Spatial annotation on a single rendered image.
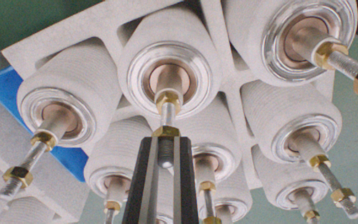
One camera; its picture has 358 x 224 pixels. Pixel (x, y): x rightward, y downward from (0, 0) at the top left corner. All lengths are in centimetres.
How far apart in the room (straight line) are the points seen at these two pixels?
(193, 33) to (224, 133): 12
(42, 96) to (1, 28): 34
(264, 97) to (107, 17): 20
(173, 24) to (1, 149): 40
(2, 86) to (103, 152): 27
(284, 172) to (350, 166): 58
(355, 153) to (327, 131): 58
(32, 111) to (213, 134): 19
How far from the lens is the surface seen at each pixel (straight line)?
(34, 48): 30
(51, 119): 22
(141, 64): 17
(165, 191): 36
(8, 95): 48
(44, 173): 53
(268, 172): 35
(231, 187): 32
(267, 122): 24
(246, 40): 18
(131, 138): 29
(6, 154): 49
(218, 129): 24
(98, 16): 25
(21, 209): 56
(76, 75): 22
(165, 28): 17
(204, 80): 18
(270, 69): 19
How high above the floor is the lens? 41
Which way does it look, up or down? 54 degrees down
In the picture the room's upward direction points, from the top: 179 degrees clockwise
